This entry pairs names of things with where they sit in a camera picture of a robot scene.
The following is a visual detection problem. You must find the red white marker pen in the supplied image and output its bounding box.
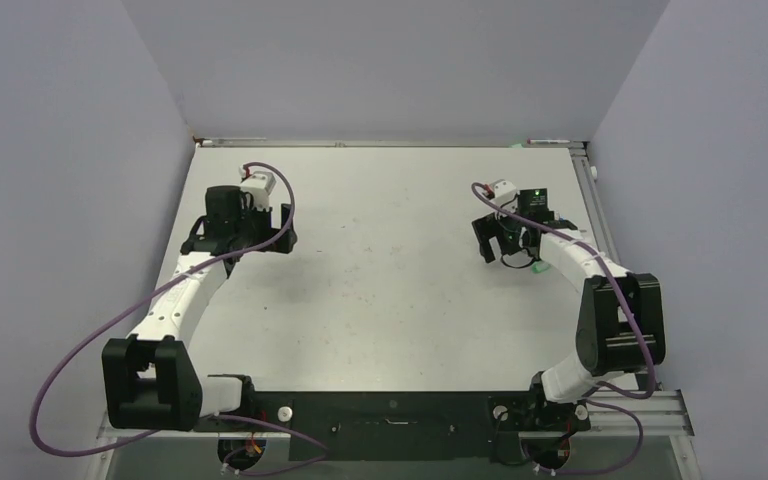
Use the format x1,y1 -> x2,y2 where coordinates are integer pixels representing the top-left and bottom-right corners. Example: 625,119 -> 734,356
526,139 -> 571,146

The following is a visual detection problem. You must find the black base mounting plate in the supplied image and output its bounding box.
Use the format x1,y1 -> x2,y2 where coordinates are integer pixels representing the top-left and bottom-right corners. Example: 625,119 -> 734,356
195,390 -> 591,463

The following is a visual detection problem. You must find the aluminium frame rail front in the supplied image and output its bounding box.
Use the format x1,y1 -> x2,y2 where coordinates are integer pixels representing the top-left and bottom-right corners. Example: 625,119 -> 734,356
97,389 -> 695,440

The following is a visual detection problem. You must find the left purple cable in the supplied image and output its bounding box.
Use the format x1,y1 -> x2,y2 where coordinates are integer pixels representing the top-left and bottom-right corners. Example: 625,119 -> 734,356
29,160 -> 330,478

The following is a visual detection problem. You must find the aluminium frame rail right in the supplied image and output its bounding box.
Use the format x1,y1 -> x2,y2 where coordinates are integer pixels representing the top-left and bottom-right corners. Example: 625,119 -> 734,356
569,148 -> 620,263

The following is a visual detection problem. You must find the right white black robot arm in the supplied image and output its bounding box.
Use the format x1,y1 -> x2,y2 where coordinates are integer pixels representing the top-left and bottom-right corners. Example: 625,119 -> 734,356
470,181 -> 666,428

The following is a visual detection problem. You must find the aluminium frame rail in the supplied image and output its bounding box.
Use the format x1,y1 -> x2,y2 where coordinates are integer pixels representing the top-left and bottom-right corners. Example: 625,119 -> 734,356
97,389 -> 695,440
569,148 -> 620,263

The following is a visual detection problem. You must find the aluminium rail back edge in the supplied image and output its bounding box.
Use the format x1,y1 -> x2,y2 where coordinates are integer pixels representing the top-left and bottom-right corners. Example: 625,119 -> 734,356
194,138 -> 587,149

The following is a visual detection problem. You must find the green key tag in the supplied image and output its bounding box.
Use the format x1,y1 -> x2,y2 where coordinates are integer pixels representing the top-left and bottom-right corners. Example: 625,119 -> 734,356
531,262 -> 550,274

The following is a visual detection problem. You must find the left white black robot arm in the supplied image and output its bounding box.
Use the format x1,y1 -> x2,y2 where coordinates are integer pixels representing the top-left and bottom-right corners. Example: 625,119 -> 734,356
101,171 -> 297,431

